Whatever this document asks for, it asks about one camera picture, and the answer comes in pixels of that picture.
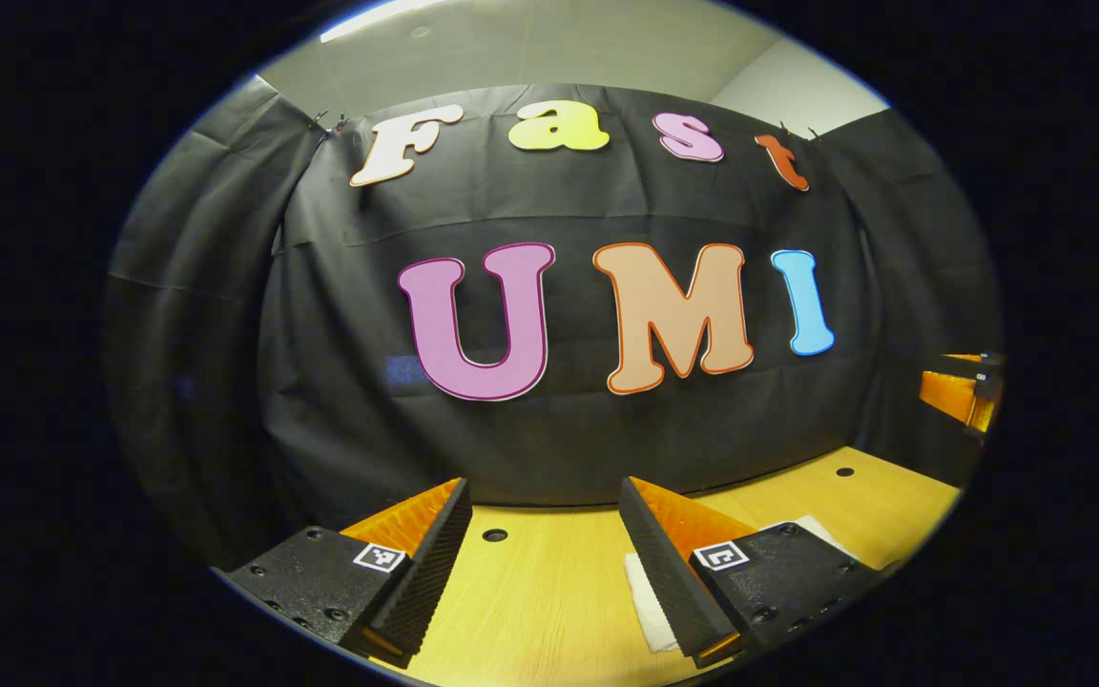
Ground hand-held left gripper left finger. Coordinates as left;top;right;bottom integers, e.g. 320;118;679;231
220;477;474;669

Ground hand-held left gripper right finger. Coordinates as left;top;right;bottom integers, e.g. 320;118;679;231
618;475;896;669

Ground cream white jeans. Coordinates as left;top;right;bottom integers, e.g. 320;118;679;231
624;515;861;656

